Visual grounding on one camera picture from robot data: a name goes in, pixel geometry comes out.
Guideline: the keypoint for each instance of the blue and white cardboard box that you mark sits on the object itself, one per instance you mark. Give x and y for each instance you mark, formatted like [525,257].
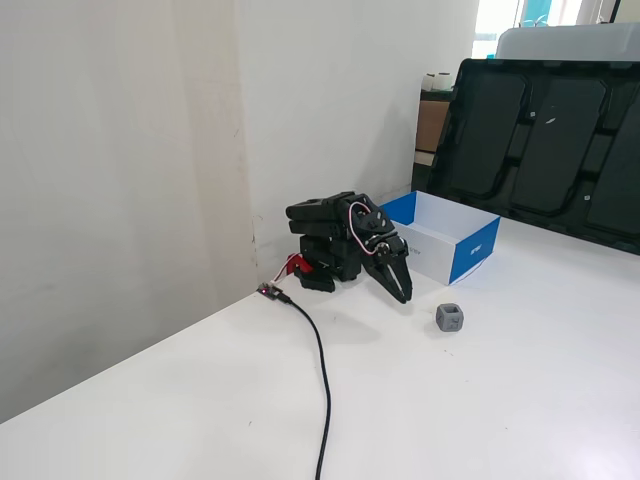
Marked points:
[472,250]

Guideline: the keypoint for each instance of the white cup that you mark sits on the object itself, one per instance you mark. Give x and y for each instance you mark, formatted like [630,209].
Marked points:
[430,82]
[444,81]

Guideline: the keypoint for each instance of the brown cardboard box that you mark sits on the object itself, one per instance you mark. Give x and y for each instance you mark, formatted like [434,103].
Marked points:
[430,125]

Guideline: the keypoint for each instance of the black plastic tray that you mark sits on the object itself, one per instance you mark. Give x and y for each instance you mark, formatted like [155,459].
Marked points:
[550,145]

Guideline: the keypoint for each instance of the gray block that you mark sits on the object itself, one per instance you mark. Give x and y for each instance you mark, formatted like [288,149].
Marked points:
[449,319]

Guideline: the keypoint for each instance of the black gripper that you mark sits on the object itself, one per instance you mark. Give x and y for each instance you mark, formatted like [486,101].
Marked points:
[395,253]

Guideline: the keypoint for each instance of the red clamp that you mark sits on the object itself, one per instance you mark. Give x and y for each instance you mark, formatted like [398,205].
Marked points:
[299,262]

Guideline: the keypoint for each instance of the small controller board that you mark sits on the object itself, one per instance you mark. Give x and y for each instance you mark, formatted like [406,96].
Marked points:
[269,291]

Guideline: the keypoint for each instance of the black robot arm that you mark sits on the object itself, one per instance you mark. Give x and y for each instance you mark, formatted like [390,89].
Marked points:
[320,215]

